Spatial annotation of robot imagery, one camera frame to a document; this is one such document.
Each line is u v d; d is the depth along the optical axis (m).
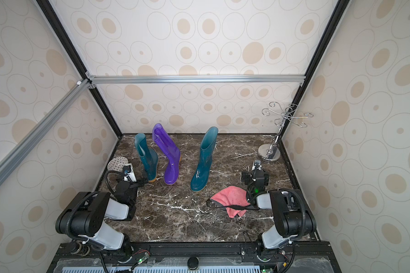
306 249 0.71
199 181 0.93
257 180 0.71
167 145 0.94
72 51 0.80
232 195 0.87
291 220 0.45
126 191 0.69
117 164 1.01
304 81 0.92
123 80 0.92
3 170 0.53
